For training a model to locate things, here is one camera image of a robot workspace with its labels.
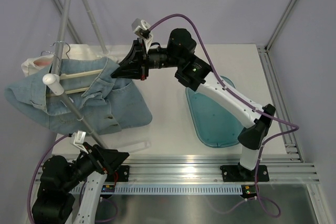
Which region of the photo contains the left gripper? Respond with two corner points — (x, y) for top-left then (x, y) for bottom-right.
(62, 141), (129, 192)

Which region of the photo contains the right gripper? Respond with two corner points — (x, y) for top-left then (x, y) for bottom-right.
(112, 38), (183, 81)

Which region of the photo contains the white pleated skirt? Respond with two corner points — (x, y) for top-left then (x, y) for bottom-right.
(21, 44), (129, 77)

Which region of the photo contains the cream velvet hanger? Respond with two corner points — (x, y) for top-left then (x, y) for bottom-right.
(43, 69), (102, 97)

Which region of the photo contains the pink hanger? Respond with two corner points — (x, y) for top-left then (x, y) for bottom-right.
(34, 58), (52, 67)

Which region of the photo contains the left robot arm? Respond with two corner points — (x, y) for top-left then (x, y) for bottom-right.
(32, 142), (130, 223)

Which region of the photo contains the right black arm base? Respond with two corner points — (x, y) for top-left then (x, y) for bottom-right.
(219, 164), (270, 182)

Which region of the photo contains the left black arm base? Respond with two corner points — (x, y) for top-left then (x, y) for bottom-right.
(106, 165), (130, 184)

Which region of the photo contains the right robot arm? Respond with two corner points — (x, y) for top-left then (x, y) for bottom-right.
(111, 28), (276, 182)

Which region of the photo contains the grey clothes rack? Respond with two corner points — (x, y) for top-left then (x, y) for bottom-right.
(51, 0), (107, 144)

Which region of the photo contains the teal plastic bin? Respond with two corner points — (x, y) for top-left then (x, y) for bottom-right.
(185, 88), (243, 148)

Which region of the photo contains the white slotted cable duct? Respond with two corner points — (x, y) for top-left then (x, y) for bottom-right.
(72, 184), (244, 196)

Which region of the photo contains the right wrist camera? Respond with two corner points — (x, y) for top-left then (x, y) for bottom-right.
(131, 18), (153, 51)

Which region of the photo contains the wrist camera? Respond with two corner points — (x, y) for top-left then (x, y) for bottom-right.
(131, 18), (153, 51)
(70, 130), (90, 154)

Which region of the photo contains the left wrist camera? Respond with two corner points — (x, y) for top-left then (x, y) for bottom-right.
(70, 130), (90, 154)

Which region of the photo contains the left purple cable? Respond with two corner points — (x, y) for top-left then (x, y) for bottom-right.
(27, 134), (73, 224)

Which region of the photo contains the aluminium mounting rail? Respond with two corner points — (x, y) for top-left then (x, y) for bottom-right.
(35, 154), (321, 185)

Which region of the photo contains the aluminium frame post right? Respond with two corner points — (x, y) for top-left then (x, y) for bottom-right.
(265, 0), (299, 53)

